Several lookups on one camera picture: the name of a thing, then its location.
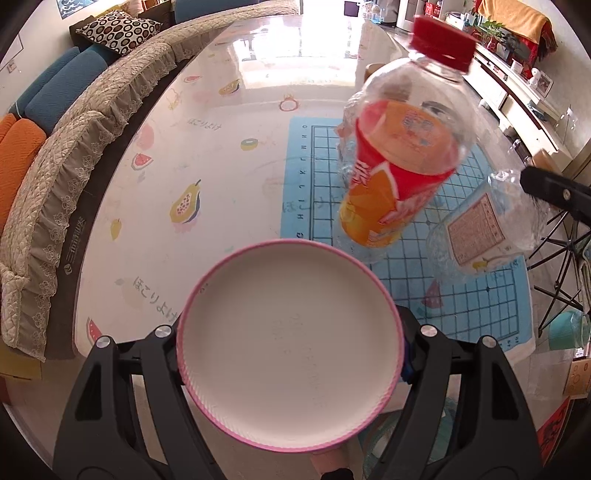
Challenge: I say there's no orange cushion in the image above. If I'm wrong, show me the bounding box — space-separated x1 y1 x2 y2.
0 113 46 230

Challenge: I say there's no black white patterned pillow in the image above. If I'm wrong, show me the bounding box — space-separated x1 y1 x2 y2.
76 10 162 56

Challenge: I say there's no beige lace sofa cover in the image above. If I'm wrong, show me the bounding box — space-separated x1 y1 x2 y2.
1 1 301 362

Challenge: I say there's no blue sofa cushion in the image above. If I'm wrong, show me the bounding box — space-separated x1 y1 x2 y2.
9 47 108 136

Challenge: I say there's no clear crushed plastic bottle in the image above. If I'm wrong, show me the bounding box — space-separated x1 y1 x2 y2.
426 169 551 283

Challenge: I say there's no cardboard box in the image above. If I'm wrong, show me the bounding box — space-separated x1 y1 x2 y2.
563 358 591 397

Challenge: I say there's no fruit print tablecloth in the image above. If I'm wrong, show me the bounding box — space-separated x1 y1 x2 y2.
73 16 408 355

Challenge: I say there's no black folding chair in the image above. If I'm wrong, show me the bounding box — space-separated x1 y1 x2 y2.
527 210 590 338

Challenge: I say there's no orange label plastic bottle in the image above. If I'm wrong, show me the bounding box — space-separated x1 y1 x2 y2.
332 16 476 264

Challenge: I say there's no white tv cabinet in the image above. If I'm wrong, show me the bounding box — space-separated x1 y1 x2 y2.
464 44 573 171

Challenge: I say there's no pink rimmed paper cup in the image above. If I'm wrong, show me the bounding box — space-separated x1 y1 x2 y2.
176 239 405 453

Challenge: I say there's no teal trash bin far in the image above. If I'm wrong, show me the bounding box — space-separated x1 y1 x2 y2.
549 310 590 350

